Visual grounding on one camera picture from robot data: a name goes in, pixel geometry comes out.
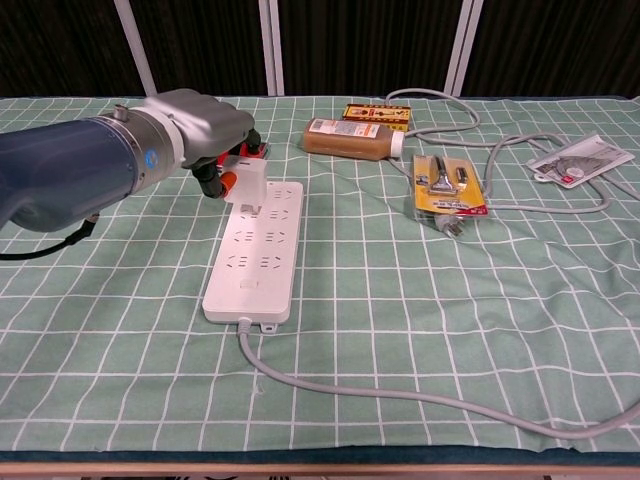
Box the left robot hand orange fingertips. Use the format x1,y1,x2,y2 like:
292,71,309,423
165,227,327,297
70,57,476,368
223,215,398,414
147,88,264,201

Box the white charger cube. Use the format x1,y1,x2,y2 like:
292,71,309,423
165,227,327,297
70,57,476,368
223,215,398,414
222,157,269,216

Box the white power strip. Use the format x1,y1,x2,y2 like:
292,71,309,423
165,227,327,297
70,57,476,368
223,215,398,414
202,180,305,335

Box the black folding screen panel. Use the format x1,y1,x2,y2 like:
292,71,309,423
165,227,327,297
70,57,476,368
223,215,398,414
124,0,271,96
279,0,461,96
0,0,151,99
464,0,640,97

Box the brown liquid plastic bottle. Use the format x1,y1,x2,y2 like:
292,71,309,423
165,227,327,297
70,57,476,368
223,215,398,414
302,118,405,162

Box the yellow red small box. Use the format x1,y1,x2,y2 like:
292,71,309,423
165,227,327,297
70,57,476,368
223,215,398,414
342,103,414,134

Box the razor in yellow blister pack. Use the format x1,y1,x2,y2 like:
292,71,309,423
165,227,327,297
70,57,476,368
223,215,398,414
412,153,489,221

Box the green checked tablecloth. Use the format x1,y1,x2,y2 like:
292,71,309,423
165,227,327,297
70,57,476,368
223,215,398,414
0,94,640,454

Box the ruler set in clear package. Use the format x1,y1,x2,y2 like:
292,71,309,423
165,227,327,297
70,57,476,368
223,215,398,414
526,131,636,190

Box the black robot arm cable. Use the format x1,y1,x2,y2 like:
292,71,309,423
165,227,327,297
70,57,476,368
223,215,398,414
0,212,100,261

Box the grey power strip cable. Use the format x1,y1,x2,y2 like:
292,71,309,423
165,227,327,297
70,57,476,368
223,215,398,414
237,88,640,441

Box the small grey object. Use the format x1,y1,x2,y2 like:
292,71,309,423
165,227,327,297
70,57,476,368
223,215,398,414
432,214,466,239

